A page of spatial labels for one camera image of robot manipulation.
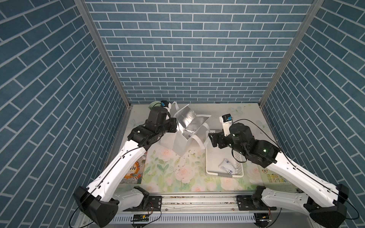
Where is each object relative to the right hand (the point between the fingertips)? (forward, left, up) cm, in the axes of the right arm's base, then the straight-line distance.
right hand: (215, 132), depth 70 cm
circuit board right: (-31, -26, -29) cm, 50 cm away
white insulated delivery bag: (+21, +14, -26) cm, 36 cm away
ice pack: (-6, -10, -25) cm, 28 cm away
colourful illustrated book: (-16, +44, -27) cm, 54 cm away
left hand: (+5, +18, +2) cm, 19 cm away
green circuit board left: (-35, +35, -30) cm, 58 cm away
